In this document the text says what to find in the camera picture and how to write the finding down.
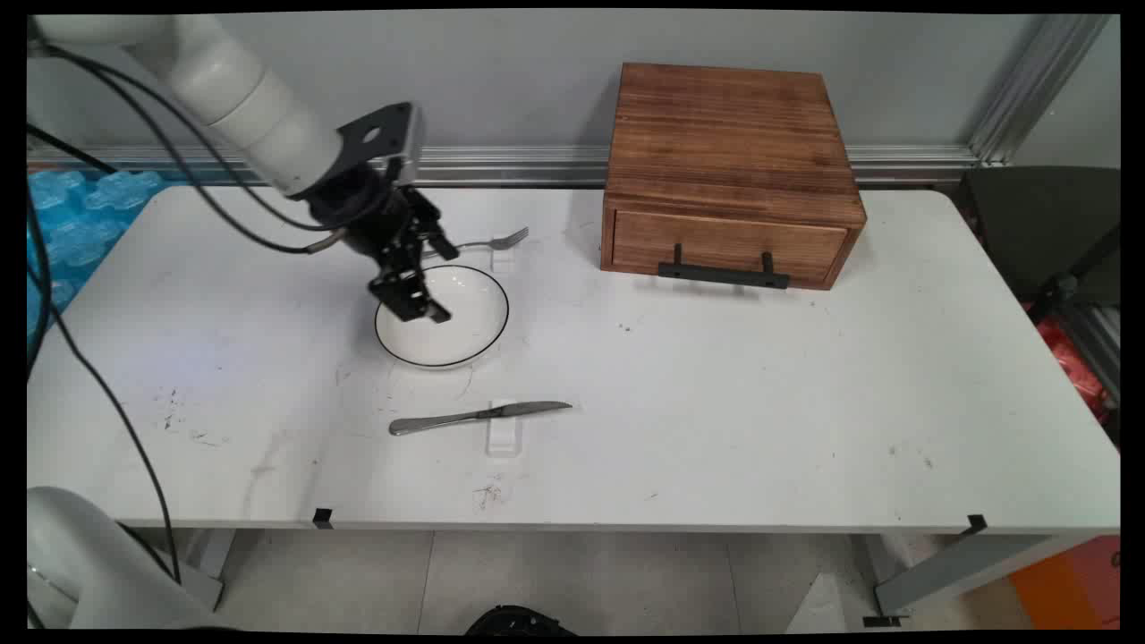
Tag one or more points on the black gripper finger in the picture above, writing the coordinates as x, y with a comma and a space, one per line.
407, 300
440, 234

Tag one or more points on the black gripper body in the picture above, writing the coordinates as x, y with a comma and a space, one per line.
362, 210

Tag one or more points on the silver fork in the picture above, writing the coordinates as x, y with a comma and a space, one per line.
501, 240

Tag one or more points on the white plate with black rim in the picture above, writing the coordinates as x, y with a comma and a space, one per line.
461, 335

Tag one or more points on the small white cutlery rest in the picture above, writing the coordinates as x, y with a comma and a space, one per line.
504, 440
504, 259

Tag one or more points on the silver table knife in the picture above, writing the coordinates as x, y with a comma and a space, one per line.
483, 414

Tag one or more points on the brown wooden drawer cabinet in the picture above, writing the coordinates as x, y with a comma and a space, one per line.
729, 134

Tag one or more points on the black round object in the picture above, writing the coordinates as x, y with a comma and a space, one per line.
519, 622

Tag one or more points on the red bag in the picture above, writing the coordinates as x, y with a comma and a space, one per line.
1078, 367

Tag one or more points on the orange box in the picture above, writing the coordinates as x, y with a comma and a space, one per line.
1073, 581

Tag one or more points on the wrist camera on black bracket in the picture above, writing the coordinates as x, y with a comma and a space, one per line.
389, 134

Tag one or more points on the horizontal aluminium rail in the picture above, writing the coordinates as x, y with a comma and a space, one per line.
537, 165

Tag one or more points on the slanted aluminium post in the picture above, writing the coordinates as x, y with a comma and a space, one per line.
1038, 85

